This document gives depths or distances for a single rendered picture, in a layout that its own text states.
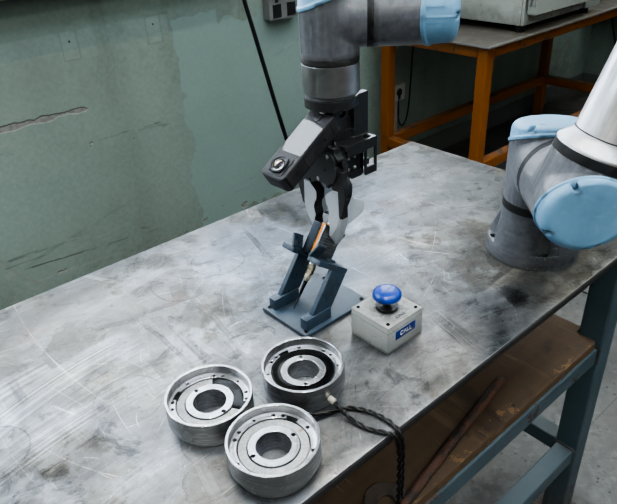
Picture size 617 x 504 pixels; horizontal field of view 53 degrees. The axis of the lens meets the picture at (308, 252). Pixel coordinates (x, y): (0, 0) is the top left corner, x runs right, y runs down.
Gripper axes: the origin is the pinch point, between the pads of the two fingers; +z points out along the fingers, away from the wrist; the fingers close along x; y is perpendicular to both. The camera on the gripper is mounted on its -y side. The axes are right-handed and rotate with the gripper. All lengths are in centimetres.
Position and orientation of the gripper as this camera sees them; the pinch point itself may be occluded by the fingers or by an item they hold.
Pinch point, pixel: (325, 233)
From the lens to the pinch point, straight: 90.2
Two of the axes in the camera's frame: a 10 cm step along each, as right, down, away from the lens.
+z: 0.5, 8.6, 5.1
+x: -6.6, -3.5, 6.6
